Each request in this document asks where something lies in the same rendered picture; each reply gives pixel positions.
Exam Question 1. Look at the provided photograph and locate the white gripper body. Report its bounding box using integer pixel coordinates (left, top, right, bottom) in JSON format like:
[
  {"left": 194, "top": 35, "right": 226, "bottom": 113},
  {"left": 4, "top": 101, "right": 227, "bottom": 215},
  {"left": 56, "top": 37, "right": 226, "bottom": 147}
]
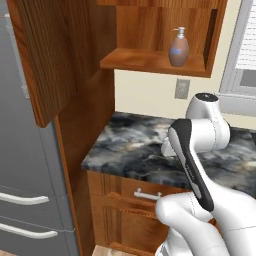
[{"left": 161, "top": 136, "right": 178, "bottom": 158}]

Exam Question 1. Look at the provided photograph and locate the wooden wall cabinet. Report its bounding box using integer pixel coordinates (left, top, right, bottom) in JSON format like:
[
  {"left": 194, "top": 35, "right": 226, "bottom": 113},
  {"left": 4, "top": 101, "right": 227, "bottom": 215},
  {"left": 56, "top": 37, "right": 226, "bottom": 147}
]
[{"left": 96, "top": 0, "right": 229, "bottom": 79}]

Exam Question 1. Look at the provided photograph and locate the tall wooden side panel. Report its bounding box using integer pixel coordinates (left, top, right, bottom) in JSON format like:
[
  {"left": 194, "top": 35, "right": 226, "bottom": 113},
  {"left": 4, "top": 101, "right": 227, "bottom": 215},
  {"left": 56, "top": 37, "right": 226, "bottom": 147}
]
[{"left": 53, "top": 68, "right": 116, "bottom": 256}]

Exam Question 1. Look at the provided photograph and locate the grey fridge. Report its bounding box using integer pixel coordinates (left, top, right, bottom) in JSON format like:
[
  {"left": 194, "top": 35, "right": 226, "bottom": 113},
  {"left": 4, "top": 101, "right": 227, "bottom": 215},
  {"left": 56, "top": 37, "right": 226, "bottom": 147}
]
[{"left": 0, "top": 0, "right": 80, "bottom": 256}]

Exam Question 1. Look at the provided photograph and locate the brown soap dispenser bottle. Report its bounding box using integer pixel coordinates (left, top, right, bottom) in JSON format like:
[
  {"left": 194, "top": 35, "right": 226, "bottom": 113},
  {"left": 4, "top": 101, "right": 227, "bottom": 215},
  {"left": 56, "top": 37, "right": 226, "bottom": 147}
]
[{"left": 168, "top": 26, "right": 190, "bottom": 68}]

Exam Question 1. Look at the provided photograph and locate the wooden drawer front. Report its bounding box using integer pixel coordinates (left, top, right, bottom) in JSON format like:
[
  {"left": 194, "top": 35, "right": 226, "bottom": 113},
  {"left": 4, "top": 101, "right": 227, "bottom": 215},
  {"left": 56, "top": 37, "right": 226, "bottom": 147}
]
[{"left": 87, "top": 170, "right": 190, "bottom": 210}]

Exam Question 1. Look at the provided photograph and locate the grey wall outlet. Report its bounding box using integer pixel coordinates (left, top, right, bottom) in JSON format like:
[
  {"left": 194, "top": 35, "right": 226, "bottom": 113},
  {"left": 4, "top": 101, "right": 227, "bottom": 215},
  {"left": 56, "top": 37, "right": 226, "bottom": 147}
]
[{"left": 174, "top": 78, "right": 191, "bottom": 100}]

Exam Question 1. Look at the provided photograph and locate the open wooden cabinet door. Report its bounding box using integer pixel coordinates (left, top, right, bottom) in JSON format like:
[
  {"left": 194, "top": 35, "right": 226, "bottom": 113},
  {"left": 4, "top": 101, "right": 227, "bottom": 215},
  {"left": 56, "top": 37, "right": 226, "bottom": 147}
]
[{"left": 6, "top": 0, "right": 117, "bottom": 129}]

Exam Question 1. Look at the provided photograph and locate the grey framed window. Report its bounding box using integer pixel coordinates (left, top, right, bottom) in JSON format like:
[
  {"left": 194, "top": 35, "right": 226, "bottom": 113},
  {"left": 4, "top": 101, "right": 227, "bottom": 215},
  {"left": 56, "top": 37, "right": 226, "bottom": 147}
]
[{"left": 215, "top": 0, "right": 256, "bottom": 118}]

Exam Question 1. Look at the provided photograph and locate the wooden base cabinet door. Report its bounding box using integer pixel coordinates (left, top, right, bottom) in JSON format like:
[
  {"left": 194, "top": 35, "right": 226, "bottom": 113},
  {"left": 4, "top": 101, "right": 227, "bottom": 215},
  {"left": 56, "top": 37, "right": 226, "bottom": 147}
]
[{"left": 89, "top": 194, "right": 171, "bottom": 256}]

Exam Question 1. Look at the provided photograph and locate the white fridge drawer handle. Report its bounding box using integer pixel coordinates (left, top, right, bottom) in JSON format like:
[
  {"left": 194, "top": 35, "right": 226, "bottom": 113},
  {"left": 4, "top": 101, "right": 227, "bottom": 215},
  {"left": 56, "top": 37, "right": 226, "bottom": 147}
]
[
  {"left": 0, "top": 192, "right": 50, "bottom": 206},
  {"left": 0, "top": 222, "right": 59, "bottom": 240}
]

